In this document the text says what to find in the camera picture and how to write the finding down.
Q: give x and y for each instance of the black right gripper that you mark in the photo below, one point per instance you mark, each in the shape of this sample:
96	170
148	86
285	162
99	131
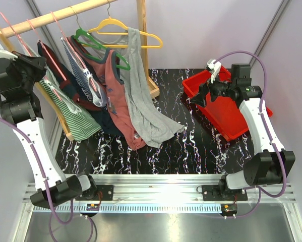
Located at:
200	99

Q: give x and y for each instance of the aluminium mounting rail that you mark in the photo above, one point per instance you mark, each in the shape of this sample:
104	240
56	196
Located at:
164	208

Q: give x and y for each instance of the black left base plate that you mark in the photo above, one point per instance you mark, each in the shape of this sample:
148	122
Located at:
105	192

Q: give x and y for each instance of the green hanger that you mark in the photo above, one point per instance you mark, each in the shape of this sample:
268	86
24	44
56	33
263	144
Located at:
96	45

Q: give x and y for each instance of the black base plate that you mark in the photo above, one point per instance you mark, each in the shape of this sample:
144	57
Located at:
217	194
105	192

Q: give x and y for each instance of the yellow hanger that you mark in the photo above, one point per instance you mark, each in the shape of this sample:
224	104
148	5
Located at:
141	8

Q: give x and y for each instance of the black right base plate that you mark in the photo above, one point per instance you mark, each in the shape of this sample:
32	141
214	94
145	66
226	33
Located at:
217	194

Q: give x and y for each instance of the wooden clothes rack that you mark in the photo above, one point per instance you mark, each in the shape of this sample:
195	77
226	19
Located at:
52	17

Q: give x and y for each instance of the grey tank top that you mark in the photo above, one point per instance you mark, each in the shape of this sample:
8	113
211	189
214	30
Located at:
151	125

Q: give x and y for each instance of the green striped tank top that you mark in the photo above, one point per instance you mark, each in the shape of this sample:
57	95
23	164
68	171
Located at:
81	125

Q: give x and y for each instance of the red plastic bin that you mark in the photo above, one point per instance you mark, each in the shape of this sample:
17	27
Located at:
223	112

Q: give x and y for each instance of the blue striped tank top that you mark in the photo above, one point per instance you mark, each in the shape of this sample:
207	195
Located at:
82	75

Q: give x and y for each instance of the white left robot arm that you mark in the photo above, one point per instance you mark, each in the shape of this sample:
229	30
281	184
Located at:
20	109

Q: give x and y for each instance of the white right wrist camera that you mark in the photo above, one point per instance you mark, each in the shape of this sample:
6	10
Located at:
213	66

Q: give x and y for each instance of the navy maroon tank top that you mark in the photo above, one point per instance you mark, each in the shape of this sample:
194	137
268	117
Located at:
73	90

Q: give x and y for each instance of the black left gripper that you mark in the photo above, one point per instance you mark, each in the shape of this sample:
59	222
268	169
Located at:
37	63

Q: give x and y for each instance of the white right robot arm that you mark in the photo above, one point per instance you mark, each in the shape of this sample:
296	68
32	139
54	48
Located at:
271	163

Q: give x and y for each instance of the salmon pink tank top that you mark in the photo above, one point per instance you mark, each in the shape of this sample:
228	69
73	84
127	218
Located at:
107	74

